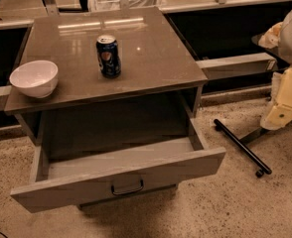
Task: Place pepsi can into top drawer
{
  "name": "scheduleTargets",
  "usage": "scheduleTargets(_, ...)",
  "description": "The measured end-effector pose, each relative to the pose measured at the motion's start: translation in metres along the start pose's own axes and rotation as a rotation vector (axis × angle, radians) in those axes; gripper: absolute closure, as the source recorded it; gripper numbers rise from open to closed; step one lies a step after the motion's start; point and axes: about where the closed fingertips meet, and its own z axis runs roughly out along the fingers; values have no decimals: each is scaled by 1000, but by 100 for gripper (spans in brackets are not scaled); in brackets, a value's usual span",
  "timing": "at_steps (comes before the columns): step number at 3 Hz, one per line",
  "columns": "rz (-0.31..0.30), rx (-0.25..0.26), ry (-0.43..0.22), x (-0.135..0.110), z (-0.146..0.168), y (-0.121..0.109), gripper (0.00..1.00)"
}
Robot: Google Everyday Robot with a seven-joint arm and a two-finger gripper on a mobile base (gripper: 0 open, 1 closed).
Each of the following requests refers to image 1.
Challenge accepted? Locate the black wheeled table base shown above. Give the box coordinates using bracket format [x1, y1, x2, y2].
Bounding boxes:
[214, 119, 272, 178]

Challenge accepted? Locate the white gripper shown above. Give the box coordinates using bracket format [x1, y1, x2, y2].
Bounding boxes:
[260, 65, 292, 130]

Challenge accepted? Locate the grey drawer cabinet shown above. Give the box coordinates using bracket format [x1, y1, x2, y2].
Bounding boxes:
[3, 6, 209, 211]

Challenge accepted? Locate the open grey top drawer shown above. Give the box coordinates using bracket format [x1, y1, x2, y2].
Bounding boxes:
[11, 120, 225, 212]

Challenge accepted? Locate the dark round side table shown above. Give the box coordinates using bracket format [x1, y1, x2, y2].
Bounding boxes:
[251, 34, 289, 70]

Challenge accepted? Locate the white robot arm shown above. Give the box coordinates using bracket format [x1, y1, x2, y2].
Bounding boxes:
[257, 10, 292, 130]

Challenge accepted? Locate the white bowl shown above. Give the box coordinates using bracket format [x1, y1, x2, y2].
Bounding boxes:
[9, 60, 59, 98]

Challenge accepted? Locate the blue pepsi can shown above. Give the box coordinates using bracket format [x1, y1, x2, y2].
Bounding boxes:
[96, 35, 121, 78]

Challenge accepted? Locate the black drawer handle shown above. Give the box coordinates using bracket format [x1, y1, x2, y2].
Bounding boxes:
[110, 179, 144, 196]

